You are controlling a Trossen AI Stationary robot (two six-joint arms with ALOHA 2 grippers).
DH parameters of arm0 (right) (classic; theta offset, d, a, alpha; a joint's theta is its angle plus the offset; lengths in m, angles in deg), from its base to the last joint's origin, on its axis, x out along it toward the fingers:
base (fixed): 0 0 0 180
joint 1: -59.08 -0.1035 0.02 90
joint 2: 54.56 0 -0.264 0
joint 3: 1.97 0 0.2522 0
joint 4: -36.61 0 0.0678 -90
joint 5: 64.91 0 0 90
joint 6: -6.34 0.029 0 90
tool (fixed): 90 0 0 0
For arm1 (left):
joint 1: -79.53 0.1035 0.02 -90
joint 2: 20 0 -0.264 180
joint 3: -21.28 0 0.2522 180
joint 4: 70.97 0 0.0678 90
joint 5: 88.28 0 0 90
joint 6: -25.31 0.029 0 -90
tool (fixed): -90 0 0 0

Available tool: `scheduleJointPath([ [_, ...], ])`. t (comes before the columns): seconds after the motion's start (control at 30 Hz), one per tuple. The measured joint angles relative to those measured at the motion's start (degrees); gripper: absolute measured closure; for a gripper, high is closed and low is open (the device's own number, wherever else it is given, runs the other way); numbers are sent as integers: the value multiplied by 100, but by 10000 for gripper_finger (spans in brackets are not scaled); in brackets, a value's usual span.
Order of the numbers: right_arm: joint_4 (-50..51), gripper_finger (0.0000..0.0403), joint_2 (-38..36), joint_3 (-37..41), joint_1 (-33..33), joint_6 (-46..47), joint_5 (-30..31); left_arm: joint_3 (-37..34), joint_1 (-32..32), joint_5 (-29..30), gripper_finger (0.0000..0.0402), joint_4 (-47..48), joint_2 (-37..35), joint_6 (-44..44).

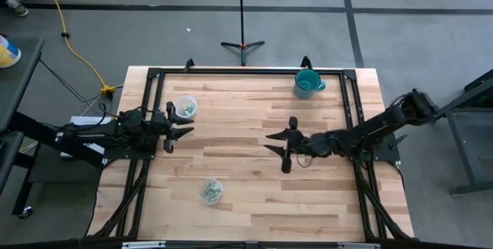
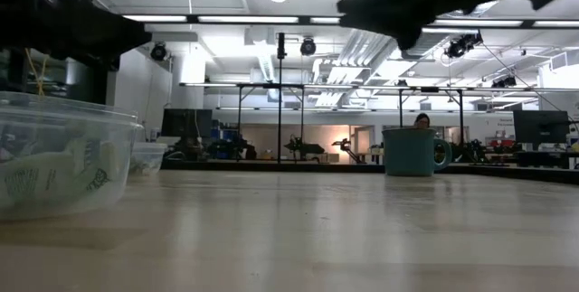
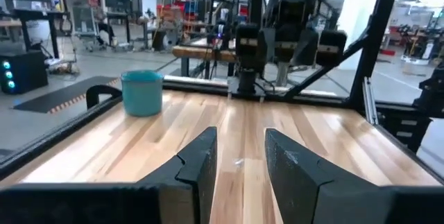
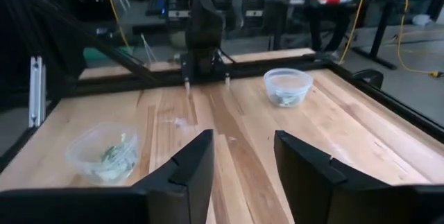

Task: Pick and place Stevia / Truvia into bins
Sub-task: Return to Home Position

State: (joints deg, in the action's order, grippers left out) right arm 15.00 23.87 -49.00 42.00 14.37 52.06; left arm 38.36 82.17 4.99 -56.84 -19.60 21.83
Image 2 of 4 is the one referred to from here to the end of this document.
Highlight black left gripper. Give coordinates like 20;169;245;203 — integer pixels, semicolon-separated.
0;0;153;71

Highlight overhead light bar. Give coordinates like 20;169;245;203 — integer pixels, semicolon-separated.
121;13;579;30

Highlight person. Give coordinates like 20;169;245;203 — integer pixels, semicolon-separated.
413;112;432;130

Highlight clear plastic bowl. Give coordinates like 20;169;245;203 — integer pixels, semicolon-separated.
0;90;144;221
129;141;168;176

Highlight black computer monitor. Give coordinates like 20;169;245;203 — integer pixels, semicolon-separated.
513;109;570;145
161;108;214;138

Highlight teal ceramic mug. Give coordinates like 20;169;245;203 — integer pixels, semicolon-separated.
382;127;452;177

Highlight black tripod stand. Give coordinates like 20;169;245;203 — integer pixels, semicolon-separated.
276;32;287;165

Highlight blue storage boxes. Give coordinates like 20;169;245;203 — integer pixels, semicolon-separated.
210;122;241;161

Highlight round black ceiling camera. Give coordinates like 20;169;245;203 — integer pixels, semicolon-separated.
149;42;168;62
299;37;318;57

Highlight black ceiling camera cluster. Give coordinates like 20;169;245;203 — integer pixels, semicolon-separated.
443;32;484;60
491;74;517;89

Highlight black background rig frame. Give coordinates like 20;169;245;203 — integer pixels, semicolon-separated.
397;86;465;157
237;82;305;162

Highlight yellow power cable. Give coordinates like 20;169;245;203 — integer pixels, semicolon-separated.
24;47;51;98

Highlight black aluminium table frame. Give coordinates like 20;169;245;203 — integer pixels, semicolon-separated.
160;158;579;185

